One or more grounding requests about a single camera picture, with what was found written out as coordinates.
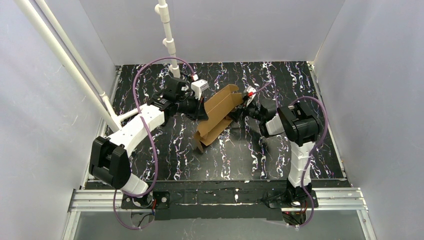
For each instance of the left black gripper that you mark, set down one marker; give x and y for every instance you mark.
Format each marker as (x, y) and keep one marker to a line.
(200, 110)

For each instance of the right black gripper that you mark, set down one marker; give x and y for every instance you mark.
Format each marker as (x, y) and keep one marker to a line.
(243, 111)

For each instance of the brown cardboard box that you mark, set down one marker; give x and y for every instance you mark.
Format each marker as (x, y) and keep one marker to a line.
(217, 108)

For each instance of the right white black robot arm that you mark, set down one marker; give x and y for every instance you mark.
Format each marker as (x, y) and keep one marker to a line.
(301, 129)

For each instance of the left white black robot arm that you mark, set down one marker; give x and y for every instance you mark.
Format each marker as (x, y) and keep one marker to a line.
(109, 159)

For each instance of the black pliers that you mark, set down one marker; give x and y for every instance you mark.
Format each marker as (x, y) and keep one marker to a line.
(187, 77)

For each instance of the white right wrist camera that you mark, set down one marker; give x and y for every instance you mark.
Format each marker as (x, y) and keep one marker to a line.
(248, 92)

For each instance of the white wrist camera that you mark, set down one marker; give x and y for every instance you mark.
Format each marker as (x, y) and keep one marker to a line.
(198, 86)
(248, 92)

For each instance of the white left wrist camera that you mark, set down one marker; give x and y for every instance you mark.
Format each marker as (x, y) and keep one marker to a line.
(198, 86)

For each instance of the white PVC pipe frame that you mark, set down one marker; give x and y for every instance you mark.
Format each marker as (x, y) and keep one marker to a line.
(36, 91)

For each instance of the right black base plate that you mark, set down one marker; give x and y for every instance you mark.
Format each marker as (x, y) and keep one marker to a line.
(276, 199)

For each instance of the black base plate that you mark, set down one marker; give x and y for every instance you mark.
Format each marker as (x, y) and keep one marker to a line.
(276, 199)
(156, 200)

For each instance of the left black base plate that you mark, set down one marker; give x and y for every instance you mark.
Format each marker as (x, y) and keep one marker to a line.
(156, 200)

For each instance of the aluminium rail frame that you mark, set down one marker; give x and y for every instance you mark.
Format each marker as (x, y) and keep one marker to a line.
(215, 194)

